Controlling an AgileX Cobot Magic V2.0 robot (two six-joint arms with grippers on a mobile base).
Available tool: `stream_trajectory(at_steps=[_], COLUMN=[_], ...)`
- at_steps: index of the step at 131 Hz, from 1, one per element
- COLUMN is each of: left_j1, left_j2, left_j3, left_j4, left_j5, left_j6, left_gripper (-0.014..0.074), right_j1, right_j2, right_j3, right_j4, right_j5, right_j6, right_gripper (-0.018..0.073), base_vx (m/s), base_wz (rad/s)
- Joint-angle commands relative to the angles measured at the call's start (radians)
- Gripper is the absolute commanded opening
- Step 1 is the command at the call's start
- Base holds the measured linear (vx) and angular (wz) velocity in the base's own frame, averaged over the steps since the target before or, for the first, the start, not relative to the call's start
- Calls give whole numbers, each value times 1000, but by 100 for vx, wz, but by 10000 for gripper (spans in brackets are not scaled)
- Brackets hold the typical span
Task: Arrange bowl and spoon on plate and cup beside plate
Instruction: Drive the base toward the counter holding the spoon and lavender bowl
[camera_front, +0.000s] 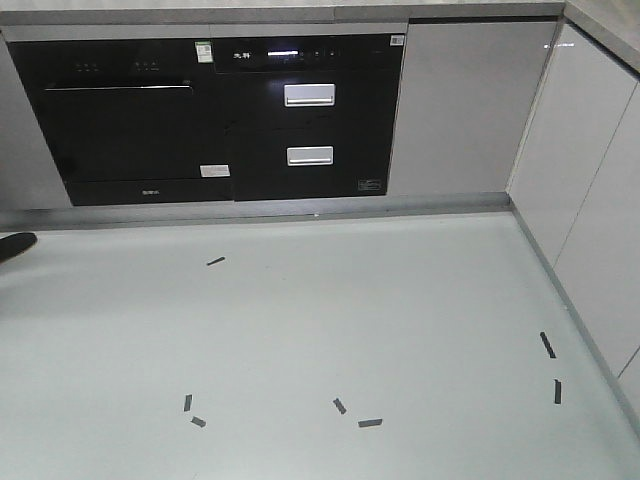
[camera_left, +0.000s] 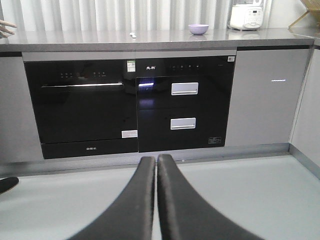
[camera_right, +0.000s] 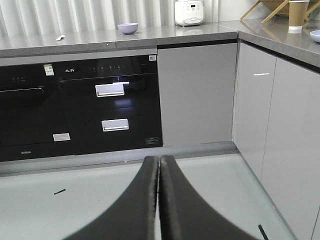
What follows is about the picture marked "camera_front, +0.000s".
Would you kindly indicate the black built-in oven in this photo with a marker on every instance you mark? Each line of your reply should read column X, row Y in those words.
column 128, row 121

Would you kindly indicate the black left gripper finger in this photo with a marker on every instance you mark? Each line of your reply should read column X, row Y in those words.
column 16, row 244

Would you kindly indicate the grey cabinet door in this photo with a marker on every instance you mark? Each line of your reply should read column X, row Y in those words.
column 466, row 91

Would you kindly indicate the upper silver drawer handle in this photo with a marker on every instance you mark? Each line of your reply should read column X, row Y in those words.
column 309, row 95

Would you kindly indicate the silver drawer handle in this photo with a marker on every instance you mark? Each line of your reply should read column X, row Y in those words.
column 309, row 95
column 309, row 156

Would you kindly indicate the lower silver drawer handle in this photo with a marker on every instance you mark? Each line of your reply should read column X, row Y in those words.
column 309, row 156

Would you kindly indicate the black drawer appliance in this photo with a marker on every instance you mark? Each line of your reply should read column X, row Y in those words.
column 258, row 128

